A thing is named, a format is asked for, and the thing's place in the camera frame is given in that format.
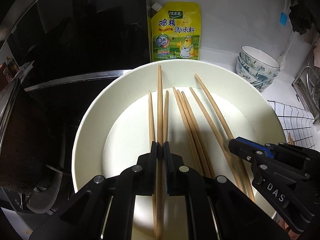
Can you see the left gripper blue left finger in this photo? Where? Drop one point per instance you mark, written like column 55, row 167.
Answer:
column 140, row 179

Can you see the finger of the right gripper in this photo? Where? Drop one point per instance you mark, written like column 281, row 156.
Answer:
column 250, row 148

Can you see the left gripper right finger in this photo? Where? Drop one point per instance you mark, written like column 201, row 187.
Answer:
column 180, row 179

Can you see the right human hand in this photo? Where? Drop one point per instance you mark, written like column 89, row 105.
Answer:
column 285, row 227

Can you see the wooden chopstick on cloth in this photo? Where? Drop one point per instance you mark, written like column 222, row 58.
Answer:
column 291, row 142

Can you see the white black grid cloth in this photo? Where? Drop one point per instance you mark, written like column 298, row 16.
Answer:
column 296, row 121

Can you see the large white round basin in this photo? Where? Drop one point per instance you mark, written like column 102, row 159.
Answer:
column 114, row 132

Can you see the bottom floral ceramic bowl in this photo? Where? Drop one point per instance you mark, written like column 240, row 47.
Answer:
column 259, row 85

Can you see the floral ceramic bowl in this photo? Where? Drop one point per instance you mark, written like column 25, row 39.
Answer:
column 259, row 60
column 259, row 73
column 259, row 85

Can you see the middle floral ceramic bowl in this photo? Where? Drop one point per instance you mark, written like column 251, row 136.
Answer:
column 259, row 73

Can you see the metal dish rack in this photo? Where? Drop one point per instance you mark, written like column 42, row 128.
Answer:
column 306, row 86

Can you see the top floral ceramic bowl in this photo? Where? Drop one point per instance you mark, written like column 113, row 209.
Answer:
column 259, row 60

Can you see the white dish brush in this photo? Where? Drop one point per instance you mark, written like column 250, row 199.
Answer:
column 282, row 58

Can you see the yellow chicken seasoning pouch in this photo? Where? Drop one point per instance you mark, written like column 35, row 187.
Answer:
column 176, row 31

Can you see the dark hanging cloth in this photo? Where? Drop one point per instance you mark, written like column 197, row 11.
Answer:
column 303, row 15

